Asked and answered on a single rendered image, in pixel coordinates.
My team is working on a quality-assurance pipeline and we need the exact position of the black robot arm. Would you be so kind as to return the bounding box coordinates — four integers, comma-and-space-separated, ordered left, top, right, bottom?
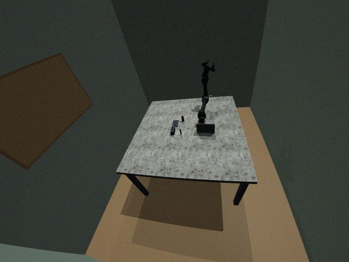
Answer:
198, 72, 209, 124

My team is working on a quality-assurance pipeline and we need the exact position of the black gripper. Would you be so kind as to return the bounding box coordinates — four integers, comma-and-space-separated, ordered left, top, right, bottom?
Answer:
201, 60, 215, 73

